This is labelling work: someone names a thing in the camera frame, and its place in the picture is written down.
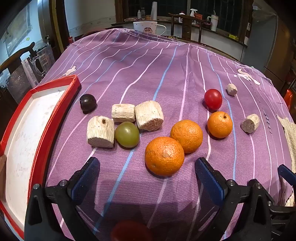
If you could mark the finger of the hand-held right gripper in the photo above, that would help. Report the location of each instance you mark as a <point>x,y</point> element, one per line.
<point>284,222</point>
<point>288,173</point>

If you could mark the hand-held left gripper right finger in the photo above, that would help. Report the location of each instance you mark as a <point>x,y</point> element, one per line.
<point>209,183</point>

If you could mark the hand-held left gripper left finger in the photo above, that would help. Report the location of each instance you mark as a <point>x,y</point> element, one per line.
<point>85,183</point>

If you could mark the large orange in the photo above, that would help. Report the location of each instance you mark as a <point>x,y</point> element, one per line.
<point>164,156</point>
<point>186,136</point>

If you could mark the large sugarcane piece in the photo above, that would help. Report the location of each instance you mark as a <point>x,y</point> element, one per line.
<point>101,132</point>
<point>149,115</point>

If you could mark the small orange with stem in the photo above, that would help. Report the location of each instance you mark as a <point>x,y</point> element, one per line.
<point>219,124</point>

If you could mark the green plum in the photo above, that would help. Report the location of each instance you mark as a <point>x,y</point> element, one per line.
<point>127,134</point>

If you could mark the red plum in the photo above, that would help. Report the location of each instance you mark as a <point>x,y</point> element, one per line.
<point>213,99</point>
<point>129,231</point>

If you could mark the red-rimmed white tray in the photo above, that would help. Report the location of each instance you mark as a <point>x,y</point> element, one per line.
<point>25,143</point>

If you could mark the beige crochet cloth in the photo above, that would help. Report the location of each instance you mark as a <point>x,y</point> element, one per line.
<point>289,139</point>

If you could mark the small sugarcane piece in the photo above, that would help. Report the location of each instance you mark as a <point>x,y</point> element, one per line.
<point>232,89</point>
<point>250,123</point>

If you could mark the orange plastic item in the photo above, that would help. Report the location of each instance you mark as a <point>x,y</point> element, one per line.
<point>289,97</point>

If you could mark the dark purple plum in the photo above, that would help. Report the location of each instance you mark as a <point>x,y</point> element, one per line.
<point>88,103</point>

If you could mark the small wood block middle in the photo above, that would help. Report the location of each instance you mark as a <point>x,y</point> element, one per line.
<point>123,112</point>

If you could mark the silver refrigerator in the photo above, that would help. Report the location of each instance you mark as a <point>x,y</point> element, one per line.
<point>275,46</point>

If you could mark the clear glass mug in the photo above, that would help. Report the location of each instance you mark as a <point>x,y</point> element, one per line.
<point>39,63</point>

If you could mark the purple striped tablecloth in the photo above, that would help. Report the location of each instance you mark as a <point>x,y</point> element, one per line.
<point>148,69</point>

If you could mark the dark wooden armchair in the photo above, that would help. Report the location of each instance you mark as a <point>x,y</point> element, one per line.
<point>16,58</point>

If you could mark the yellow box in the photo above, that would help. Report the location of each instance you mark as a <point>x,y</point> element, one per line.
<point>232,37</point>

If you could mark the dark wooden chair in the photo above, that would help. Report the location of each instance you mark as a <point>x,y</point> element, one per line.
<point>186,26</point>

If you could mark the white tumbler with lid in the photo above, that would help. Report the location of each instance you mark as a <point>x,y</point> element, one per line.
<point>214,22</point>

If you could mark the white cartoon-print mug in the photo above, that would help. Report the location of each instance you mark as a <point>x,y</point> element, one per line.
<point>148,27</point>

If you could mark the white spray bottle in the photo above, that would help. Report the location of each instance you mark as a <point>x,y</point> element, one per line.
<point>193,12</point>

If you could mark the small clear bottle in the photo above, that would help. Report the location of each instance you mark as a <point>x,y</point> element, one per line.
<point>139,14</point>

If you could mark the stack of white paper cups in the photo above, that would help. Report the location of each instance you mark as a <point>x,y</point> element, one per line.
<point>153,10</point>

